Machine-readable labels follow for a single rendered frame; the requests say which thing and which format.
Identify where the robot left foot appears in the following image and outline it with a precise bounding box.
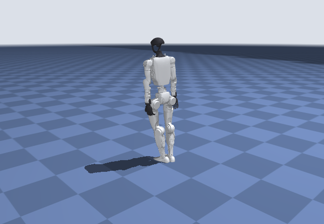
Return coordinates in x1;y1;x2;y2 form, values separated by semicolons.
153;156;170;163

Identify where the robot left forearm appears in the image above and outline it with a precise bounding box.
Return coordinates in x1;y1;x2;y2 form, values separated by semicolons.
143;80;151;103

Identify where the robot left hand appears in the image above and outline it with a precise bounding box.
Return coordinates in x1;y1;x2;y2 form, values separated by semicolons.
145;99;155;116

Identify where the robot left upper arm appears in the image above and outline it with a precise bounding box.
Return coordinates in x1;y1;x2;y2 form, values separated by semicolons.
143;59;153;85

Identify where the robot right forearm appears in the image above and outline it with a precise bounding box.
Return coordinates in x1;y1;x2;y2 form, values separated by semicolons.
170;78;177;96

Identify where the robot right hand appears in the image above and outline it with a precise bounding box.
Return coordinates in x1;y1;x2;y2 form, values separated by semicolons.
171;92;178;109

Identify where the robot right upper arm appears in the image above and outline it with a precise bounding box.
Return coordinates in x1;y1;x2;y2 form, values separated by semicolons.
169;57;176;81

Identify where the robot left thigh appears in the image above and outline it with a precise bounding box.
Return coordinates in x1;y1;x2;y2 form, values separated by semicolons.
148;97;165;135

